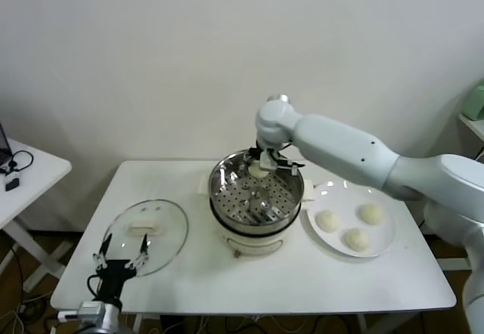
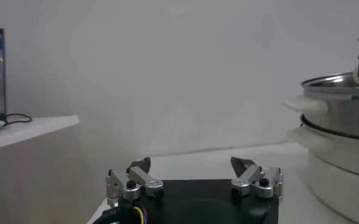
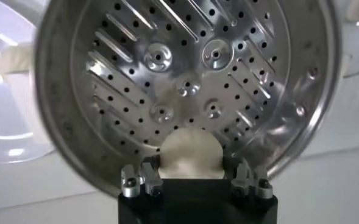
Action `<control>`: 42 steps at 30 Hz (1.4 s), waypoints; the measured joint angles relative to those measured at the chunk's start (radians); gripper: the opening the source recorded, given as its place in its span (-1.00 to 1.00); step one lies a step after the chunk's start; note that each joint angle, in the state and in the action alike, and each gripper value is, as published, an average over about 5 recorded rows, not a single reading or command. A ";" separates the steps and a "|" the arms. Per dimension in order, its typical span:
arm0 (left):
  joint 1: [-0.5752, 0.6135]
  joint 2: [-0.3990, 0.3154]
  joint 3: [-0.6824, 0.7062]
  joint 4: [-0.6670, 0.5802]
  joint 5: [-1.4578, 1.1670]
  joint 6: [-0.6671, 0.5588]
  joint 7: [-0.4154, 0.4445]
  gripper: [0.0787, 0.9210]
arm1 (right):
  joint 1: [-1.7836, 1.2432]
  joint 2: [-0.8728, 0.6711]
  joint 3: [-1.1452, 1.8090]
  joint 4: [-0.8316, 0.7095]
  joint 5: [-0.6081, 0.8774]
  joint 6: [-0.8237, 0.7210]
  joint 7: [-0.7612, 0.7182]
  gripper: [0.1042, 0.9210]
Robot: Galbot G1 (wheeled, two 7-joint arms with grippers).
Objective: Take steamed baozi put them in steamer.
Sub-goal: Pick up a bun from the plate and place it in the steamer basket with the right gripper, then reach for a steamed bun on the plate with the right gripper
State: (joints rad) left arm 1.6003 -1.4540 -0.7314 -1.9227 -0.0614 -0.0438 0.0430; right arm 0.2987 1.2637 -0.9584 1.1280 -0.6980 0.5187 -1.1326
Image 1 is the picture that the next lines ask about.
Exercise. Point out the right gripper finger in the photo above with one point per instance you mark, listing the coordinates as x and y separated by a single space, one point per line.
280 160
253 156

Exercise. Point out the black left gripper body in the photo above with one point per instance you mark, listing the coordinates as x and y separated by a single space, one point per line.
113 273

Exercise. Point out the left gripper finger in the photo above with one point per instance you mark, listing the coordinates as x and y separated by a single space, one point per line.
144 245
107 242

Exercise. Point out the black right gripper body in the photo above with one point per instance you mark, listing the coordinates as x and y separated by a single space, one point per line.
264 148

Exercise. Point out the white steamed baozi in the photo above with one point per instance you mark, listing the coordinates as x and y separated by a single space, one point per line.
254 171
356 239
329 221
370 213

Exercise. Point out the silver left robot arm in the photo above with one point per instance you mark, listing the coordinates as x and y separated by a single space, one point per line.
111 317

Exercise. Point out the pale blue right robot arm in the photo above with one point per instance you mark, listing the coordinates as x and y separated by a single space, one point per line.
340 141

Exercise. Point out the stainless steel steamer basket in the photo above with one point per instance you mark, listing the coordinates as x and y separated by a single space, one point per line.
227 186

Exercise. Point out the round glass pot lid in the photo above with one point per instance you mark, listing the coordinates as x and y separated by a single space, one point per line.
166 220

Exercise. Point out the white round plate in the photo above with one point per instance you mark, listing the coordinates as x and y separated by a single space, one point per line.
340 201

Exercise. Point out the white electric cooker base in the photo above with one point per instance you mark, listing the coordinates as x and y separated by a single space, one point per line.
249 245

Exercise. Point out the white side table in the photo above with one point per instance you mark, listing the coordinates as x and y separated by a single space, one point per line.
38 175

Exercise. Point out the small black adapter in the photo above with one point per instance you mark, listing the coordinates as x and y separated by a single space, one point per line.
12 185

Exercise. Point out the small white adapter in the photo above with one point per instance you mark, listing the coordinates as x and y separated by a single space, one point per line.
14 176

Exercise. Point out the pale green appliance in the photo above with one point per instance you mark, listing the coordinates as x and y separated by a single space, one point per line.
474 99

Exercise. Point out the white right camera plug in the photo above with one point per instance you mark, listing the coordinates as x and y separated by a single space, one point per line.
288 167

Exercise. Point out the white camera plug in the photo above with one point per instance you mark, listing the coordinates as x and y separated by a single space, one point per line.
66 315
288 167

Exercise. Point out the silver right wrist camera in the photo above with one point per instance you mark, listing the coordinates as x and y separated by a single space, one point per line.
267 162

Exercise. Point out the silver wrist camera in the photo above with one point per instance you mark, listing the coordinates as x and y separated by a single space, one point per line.
267 162
90 308

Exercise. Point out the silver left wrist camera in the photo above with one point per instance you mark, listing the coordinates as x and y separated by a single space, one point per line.
90 308

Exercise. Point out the white left camera plug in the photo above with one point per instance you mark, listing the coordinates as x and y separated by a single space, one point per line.
66 315

